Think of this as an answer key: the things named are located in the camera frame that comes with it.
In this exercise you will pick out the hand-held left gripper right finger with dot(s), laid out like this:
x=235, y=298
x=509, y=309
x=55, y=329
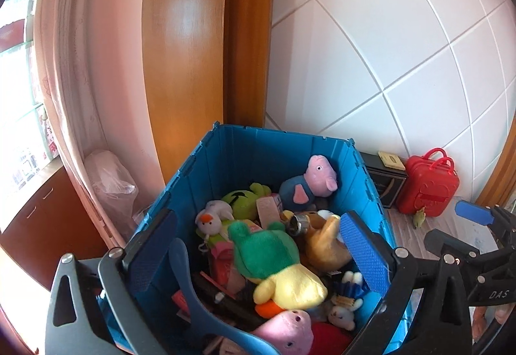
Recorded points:
x=365, y=254

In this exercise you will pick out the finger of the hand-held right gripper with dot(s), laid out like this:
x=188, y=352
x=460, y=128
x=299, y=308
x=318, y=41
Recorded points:
x=443, y=242
x=473, y=211

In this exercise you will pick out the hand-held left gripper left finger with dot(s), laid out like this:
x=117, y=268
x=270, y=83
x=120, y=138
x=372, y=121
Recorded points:
x=149, y=258

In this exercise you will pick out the blue shoehorn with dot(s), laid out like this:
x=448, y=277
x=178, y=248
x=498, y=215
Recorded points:
x=193, y=298

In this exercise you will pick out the cream rabbit plush blue dress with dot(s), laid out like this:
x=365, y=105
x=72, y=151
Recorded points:
x=342, y=314

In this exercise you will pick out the blue plastic crate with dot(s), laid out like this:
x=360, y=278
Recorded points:
x=258, y=153

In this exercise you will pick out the person's right hand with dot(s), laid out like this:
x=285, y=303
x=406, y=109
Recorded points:
x=487, y=318

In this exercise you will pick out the floral bed sheet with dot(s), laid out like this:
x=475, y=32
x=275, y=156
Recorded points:
x=439, y=222

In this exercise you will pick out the green monster plush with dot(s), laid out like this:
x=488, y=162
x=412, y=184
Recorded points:
x=420, y=218

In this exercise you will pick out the brown plush toy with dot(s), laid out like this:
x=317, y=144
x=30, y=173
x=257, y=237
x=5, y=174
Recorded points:
x=326, y=246

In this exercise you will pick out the red toy suitcase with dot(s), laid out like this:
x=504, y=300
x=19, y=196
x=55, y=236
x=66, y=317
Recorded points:
x=427, y=189

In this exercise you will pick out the black gift box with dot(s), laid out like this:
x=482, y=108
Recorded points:
x=381, y=185

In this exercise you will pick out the silver metal tool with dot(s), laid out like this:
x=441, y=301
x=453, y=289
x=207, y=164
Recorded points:
x=298, y=225

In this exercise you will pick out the white goose plush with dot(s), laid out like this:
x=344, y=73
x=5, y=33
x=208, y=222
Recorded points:
x=211, y=218

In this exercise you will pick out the clear plastic bag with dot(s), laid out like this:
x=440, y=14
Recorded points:
x=113, y=189

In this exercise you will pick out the pink pig plush blue body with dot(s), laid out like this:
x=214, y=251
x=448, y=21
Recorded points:
x=306, y=185

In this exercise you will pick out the small beige box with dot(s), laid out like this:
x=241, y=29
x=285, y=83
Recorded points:
x=391, y=160

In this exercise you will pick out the green yellow plush duck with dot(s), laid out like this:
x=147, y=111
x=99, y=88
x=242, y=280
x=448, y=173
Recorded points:
x=266, y=258

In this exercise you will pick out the pink cardboard box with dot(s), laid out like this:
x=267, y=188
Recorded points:
x=268, y=209

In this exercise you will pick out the pink pig plush red dress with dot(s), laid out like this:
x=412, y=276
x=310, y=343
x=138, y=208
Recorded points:
x=286, y=330

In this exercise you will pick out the lime green plush toy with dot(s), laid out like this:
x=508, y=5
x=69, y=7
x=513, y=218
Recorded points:
x=244, y=201

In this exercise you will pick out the wooden cabinet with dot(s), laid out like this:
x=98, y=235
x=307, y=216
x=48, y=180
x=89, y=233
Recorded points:
x=40, y=226

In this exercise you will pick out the pink curtain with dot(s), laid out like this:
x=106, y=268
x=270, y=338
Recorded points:
x=88, y=76

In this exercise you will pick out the glass window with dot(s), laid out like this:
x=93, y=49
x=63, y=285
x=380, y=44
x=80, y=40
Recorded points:
x=20, y=97

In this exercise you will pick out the wooden frame post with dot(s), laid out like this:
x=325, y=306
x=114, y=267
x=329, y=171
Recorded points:
x=504, y=169
x=189, y=56

